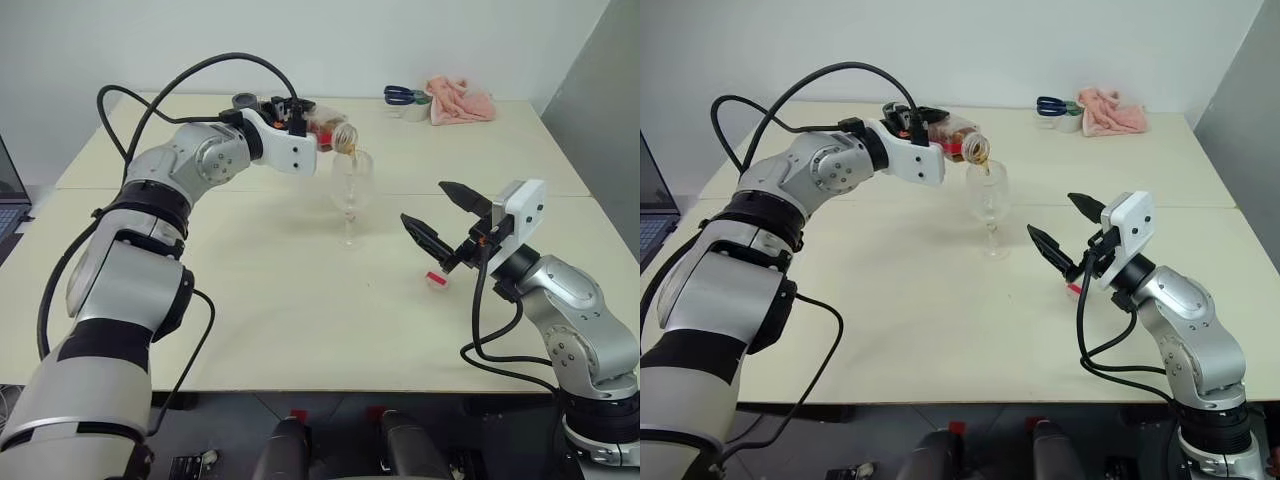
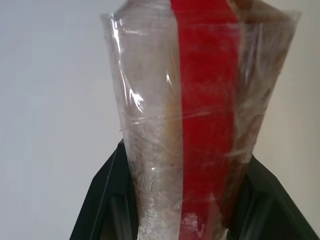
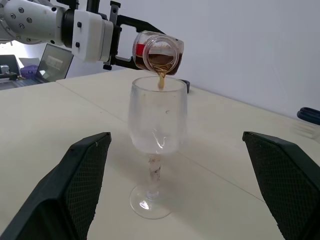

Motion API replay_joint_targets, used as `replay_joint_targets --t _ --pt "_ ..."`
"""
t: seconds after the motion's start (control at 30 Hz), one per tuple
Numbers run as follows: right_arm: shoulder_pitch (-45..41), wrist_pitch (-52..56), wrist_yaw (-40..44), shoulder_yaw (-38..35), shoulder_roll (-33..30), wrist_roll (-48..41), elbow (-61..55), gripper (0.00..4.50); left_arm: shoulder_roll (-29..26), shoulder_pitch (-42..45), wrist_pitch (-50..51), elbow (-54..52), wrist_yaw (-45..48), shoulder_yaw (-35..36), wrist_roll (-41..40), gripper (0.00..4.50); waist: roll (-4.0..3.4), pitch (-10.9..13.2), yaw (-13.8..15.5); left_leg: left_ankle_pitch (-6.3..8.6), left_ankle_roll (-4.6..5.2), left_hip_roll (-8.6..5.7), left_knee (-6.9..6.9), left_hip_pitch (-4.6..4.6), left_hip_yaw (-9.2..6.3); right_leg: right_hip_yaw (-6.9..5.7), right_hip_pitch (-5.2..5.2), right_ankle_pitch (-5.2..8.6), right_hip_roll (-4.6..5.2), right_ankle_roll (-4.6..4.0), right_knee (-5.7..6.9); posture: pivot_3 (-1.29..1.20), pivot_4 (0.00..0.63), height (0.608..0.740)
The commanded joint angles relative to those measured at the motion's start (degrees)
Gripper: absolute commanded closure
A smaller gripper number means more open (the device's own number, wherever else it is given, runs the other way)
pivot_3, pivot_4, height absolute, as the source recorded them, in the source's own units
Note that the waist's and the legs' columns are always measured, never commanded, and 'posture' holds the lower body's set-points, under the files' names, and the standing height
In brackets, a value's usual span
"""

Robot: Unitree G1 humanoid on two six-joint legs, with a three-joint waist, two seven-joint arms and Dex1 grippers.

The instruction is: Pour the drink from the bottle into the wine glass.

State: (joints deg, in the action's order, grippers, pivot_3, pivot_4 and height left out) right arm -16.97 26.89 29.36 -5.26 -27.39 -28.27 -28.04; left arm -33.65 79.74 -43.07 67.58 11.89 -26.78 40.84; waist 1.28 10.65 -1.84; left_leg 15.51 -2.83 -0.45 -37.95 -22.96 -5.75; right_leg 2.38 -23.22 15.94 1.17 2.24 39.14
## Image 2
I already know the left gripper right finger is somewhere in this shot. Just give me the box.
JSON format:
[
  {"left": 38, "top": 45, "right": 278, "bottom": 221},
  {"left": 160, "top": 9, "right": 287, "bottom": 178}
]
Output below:
[{"left": 224, "top": 153, "right": 320, "bottom": 240}]

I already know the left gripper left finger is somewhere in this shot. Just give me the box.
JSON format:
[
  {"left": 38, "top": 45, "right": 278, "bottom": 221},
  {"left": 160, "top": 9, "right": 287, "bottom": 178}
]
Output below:
[{"left": 69, "top": 140, "right": 140, "bottom": 240}]

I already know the red-labelled bottle of brown drink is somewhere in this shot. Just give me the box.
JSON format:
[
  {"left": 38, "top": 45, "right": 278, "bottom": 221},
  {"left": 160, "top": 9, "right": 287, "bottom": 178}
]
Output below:
[{"left": 99, "top": 0, "right": 301, "bottom": 240}]

